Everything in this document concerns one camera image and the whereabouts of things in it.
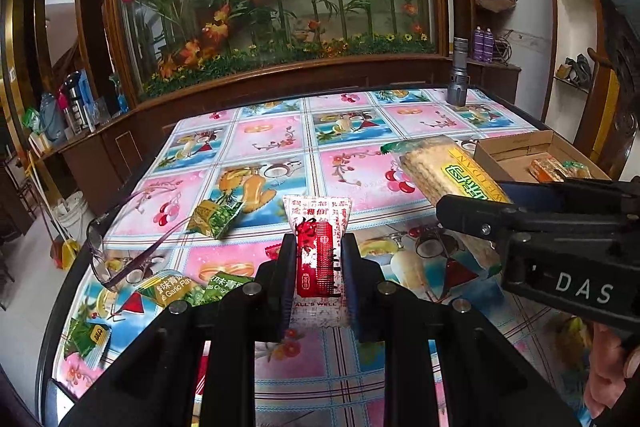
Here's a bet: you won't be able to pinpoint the grey flashlight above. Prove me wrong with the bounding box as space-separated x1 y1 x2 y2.
446 37 469 107

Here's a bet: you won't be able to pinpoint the wooden chair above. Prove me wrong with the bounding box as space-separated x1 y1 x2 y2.
597 0 639 180

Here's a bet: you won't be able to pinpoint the green pea packet garlic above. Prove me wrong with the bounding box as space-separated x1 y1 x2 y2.
134 270 198 308

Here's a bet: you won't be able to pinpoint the green pea packet far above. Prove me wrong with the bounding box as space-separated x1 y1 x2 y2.
186 198 243 239

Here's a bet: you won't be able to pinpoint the purple bottle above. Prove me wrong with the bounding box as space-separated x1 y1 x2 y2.
483 28 495 63
473 26 485 62

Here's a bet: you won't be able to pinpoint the purple bottle left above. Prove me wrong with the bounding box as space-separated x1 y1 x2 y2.
473 26 485 62

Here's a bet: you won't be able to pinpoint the cardboard box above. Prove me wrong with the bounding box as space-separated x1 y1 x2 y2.
474 130 610 183

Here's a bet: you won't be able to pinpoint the person's right hand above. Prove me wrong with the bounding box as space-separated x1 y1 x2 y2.
584 323 639 418

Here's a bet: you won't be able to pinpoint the small red candy packet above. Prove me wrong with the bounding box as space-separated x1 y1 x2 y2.
265 243 282 260

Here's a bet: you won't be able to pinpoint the colourful patterned tablecloth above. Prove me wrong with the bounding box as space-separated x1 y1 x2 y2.
53 89 589 425

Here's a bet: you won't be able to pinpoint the green pea packet original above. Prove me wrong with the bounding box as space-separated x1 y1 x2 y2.
190 272 253 307

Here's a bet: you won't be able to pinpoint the green packet table edge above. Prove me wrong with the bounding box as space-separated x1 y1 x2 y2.
64 319 112 365

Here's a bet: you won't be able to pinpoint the orange snack packet in box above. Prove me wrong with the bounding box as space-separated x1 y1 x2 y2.
527 155 591 183

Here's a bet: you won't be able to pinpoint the eyeglasses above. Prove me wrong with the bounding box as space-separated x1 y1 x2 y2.
86 190 190 291

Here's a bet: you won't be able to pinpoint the red white candy packet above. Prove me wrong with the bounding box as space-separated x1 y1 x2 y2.
283 195 352 331

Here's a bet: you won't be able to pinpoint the purple bottle right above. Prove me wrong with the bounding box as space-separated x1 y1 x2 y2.
483 28 495 63

